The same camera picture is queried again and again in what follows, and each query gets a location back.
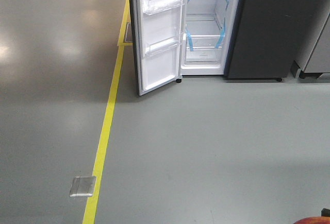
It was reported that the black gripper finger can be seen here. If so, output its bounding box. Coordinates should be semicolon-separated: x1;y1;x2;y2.
321;208;330;217

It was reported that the red yellow apple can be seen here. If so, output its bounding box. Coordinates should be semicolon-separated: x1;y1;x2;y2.
294;216;330;224

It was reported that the grey side-by-side refrigerator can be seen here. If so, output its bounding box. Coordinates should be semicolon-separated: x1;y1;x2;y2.
126;0;330;96

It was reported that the clear crisper drawer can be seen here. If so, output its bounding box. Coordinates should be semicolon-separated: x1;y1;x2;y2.
185;35;222;64

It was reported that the blue tape strip lower right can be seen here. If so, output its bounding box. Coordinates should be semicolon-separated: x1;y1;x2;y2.
215;19;226;49

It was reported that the blue tape strip lower left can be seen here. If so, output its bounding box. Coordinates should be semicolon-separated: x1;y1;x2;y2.
186;26;194;51

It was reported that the clear lower door bin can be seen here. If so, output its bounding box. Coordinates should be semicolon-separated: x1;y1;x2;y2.
145;33;183;57

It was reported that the clear door bin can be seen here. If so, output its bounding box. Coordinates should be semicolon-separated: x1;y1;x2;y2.
145;33;183;57
142;0;187;15

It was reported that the yellow floor tape line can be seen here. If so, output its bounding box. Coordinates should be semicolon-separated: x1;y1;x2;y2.
82;0;131;223

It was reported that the metal floor socket cover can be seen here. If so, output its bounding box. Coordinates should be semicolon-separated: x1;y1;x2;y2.
69;176;96;198
124;22;133;43

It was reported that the clear middle door bin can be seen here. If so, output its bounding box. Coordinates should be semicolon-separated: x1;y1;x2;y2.
142;0;187;15

